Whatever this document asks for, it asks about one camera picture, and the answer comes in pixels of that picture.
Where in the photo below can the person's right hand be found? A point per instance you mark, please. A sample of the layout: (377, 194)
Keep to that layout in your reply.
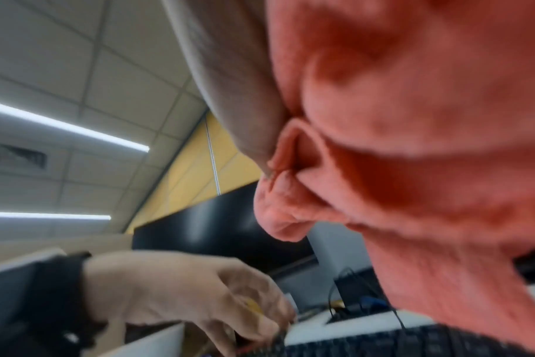
(232, 69)

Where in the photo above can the person's left hand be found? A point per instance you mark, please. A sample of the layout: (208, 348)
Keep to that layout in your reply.
(170, 286)

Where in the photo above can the pink cloth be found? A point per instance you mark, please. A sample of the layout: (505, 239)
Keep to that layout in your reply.
(426, 139)

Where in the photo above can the black computer monitor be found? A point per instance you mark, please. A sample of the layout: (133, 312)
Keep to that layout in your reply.
(214, 226)

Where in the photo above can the ceiling light strip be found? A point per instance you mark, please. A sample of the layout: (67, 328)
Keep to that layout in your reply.
(73, 129)
(47, 215)

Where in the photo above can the grey partition panel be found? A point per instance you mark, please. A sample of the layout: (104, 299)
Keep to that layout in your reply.
(333, 251)

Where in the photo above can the dark ceiling vent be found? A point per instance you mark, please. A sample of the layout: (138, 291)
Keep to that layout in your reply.
(23, 156)

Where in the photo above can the black keyboard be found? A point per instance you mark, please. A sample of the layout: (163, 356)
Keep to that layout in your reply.
(382, 343)

